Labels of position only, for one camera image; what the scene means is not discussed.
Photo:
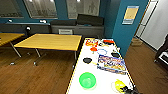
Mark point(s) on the black wheeled cart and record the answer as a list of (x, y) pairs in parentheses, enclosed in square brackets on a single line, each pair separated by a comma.
[(162, 53)]

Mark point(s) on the small interior window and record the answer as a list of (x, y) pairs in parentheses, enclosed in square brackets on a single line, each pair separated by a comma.
[(10, 8)]

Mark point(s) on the yellow air hockey table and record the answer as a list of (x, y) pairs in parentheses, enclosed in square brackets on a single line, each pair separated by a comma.
[(100, 66)]

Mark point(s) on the white framed glass door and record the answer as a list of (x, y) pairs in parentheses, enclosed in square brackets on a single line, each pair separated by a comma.
[(146, 20)]

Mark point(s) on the orange table tennis paddle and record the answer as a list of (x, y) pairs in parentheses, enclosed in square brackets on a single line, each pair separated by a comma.
[(93, 50)]

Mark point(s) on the dark round stool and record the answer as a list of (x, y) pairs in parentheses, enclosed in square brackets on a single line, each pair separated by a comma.
[(28, 30)]

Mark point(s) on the wicker crate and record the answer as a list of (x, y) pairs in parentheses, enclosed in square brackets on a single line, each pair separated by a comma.
[(136, 42)]

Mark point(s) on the large interior window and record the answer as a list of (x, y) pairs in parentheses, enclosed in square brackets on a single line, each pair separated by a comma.
[(83, 8)]

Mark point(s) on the light grey sofa cushion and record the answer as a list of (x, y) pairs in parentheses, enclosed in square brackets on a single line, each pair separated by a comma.
[(65, 31)]

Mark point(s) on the red flat item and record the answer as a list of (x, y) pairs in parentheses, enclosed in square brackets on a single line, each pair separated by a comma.
[(107, 41)]

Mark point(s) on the medium interior window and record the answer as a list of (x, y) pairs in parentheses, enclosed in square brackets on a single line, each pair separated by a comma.
[(40, 8)]

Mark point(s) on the small black flat item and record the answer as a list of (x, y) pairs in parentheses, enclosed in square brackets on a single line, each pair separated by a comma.
[(115, 55)]

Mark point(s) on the yellow framed wall sign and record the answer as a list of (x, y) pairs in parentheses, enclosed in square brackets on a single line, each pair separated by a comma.
[(130, 15)]

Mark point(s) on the yellow wooden table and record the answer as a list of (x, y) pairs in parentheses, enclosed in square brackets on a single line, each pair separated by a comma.
[(8, 37), (50, 41)]

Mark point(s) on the dark grey sofa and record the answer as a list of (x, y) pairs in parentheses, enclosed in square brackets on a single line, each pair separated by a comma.
[(90, 25)]

